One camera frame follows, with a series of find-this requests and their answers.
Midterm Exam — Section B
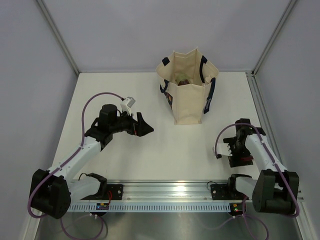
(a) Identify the sage green bottle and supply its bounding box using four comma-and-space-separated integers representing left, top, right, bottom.
176, 73, 190, 82

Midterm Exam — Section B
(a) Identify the red bottle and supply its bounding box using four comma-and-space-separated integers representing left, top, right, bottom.
240, 156, 254, 162
177, 78, 190, 86

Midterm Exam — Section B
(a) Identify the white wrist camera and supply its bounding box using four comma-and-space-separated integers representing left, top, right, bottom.
212, 143, 232, 159
120, 96, 136, 116

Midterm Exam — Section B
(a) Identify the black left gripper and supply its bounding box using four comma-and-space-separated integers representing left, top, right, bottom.
110, 109, 154, 137

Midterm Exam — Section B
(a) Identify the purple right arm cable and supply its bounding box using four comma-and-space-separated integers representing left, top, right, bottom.
199, 124, 301, 236

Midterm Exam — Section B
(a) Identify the aluminium mounting rail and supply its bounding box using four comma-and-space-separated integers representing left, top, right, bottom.
64, 181, 305, 202

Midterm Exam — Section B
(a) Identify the right aluminium frame post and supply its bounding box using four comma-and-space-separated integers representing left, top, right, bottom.
251, 0, 299, 77

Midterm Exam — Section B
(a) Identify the left aluminium frame post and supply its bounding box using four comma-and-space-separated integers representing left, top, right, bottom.
35, 0, 81, 77

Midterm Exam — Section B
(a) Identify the aluminium frame post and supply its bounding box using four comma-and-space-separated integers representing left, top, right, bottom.
251, 0, 299, 77
35, 0, 81, 77

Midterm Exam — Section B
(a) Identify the beige canvas tote bag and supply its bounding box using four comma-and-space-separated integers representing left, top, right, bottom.
156, 48, 219, 125

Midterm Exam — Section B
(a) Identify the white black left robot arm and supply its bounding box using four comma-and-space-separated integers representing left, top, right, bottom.
27, 104, 154, 219

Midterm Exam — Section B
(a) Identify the beige flip-cap bottle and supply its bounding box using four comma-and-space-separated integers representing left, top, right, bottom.
202, 75, 212, 87

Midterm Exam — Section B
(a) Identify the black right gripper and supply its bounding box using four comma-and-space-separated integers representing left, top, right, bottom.
223, 136, 253, 168

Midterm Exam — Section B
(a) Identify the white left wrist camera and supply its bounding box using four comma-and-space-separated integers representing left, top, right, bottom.
120, 96, 136, 116

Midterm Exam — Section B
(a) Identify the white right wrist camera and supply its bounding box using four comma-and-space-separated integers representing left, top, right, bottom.
212, 143, 232, 159

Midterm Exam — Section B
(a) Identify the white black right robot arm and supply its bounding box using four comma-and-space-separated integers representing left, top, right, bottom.
214, 118, 300, 218

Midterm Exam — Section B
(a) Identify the white slotted cable duct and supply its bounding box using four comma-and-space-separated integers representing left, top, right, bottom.
67, 202, 231, 213

